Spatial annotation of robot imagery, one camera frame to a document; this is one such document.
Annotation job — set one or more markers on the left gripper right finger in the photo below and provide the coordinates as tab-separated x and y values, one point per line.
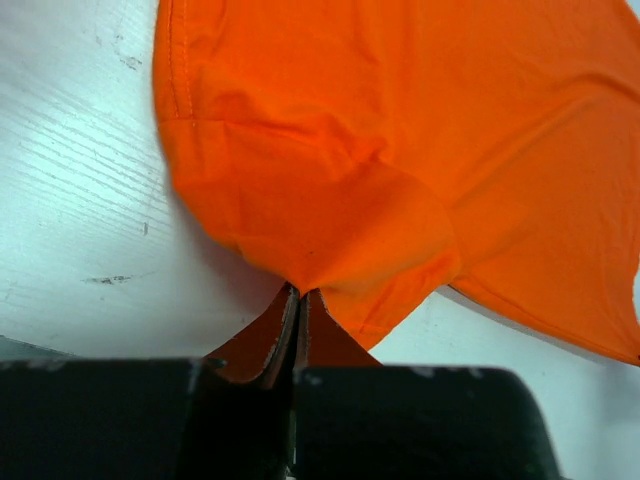
358	419

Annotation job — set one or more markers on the orange t-shirt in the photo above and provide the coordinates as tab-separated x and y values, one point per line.
376	150

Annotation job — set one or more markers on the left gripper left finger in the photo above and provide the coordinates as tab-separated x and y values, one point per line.
221	416

